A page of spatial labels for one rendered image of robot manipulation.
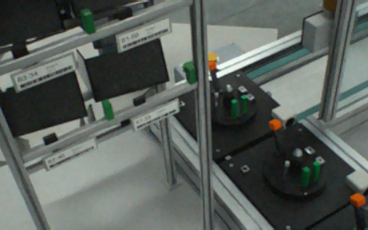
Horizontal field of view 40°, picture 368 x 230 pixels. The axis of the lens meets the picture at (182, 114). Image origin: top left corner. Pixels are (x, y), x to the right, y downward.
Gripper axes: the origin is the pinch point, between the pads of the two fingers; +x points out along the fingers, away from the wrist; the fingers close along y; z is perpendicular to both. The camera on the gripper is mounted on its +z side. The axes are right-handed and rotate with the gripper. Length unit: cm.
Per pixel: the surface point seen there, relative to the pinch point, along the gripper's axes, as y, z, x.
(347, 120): 54, -36, 20
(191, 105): 16.9, -33.0, 5.9
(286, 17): 114, -179, -127
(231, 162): 20.9, -27.3, 26.7
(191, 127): 15.1, -30.8, 13.3
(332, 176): 41, -26, 37
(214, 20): 68, -180, -140
